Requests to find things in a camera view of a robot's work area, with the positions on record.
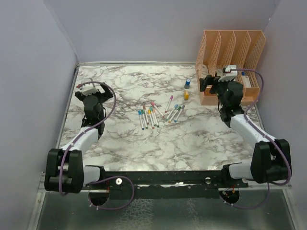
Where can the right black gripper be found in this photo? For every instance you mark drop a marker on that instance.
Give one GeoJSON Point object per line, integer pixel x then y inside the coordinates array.
{"type": "Point", "coordinates": [209, 80]}

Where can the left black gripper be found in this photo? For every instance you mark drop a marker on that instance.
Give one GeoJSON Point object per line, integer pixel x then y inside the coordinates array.
{"type": "Point", "coordinates": [104, 96]}

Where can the green cap marker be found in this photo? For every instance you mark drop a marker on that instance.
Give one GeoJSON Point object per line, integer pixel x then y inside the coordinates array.
{"type": "Point", "coordinates": [144, 119]}
{"type": "Point", "coordinates": [173, 115]}

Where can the magenta cap marker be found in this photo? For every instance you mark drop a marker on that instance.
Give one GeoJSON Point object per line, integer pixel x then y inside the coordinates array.
{"type": "Point", "coordinates": [168, 104]}

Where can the light blue cap marker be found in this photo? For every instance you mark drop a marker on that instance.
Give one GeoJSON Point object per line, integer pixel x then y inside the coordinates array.
{"type": "Point", "coordinates": [169, 115]}

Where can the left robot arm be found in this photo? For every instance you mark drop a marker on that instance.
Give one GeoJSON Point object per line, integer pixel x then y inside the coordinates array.
{"type": "Point", "coordinates": [65, 171]}

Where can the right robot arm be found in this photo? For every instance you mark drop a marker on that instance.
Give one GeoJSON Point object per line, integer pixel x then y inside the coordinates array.
{"type": "Point", "coordinates": [271, 160]}

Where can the blue grey round stamp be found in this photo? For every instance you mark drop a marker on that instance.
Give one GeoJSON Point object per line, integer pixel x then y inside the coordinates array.
{"type": "Point", "coordinates": [187, 84]}

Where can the yellow grey square stamp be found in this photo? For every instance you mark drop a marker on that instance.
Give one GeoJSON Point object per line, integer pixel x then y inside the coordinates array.
{"type": "Point", "coordinates": [186, 95]}

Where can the white box in organizer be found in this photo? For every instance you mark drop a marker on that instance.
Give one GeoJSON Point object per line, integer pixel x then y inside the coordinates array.
{"type": "Point", "coordinates": [245, 80]}

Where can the blue cap left marker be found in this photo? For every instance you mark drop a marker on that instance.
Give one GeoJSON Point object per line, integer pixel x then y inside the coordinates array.
{"type": "Point", "coordinates": [140, 118]}

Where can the brown cap marker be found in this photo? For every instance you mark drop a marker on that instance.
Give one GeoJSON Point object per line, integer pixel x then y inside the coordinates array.
{"type": "Point", "coordinates": [146, 115]}

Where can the pink cap marker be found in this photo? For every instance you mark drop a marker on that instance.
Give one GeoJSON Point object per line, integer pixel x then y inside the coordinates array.
{"type": "Point", "coordinates": [157, 109]}

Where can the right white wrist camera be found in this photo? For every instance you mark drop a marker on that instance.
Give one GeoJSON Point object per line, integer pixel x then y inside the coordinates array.
{"type": "Point", "coordinates": [227, 73]}

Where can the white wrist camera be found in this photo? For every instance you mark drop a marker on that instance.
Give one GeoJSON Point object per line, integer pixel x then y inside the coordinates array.
{"type": "Point", "coordinates": [227, 73]}
{"type": "Point", "coordinates": [87, 87]}

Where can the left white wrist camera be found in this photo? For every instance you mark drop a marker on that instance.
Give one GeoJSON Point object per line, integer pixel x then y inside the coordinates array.
{"type": "Point", "coordinates": [87, 87]}

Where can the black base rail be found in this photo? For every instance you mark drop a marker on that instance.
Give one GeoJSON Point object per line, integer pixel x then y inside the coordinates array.
{"type": "Point", "coordinates": [163, 184]}

